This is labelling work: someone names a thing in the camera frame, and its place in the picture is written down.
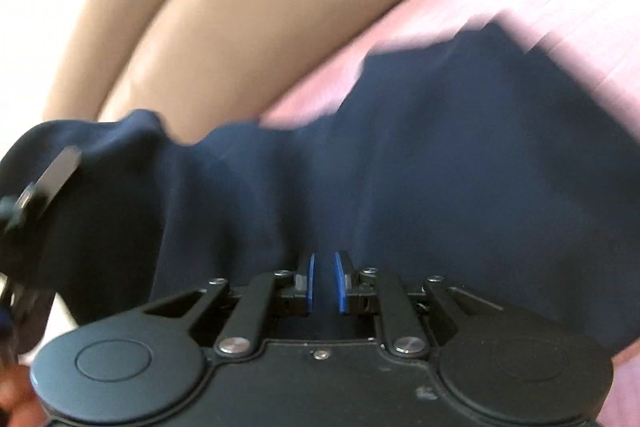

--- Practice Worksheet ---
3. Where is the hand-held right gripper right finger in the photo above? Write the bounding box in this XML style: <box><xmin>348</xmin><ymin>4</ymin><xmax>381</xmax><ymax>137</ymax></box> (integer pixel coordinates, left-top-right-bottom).
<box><xmin>334</xmin><ymin>251</ymin><xmax>507</xmax><ymax>358</ymax></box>

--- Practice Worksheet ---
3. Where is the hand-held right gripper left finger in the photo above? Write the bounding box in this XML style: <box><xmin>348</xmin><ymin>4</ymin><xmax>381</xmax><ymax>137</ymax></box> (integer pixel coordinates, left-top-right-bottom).
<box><xmin>142</xmin><ymin>253</ymin><xmax>317</xmax><ymax>356</ymax></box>

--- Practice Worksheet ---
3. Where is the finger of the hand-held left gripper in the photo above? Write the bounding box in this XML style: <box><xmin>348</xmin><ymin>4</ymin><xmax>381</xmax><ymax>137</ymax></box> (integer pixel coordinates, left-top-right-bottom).
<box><xmin>14</xmin><ymin>146</ymin><xmax>84</xmax><ymax>229</ymax></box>

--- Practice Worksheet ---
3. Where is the navy striped hoodie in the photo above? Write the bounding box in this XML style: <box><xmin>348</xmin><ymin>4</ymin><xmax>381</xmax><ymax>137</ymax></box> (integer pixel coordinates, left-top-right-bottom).
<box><xmin>0</xmin><ymin>23</ymin><xmax>640</xmax><ymax>360</ymax></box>

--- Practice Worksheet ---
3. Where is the person's left hand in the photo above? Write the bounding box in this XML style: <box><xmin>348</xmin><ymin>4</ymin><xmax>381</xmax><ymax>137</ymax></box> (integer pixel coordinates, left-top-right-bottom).
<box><xmin>0</xmin><ymin>359</ymin><xmax>48</xmax><ymax>427</ymax></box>

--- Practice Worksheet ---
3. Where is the beige padded headboard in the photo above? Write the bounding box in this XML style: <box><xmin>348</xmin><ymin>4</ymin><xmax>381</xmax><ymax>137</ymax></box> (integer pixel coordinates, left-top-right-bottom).
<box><xmin>42</xmin><ymin>0</ymin><xmax>568</xmax><ymax>144</ymax></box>

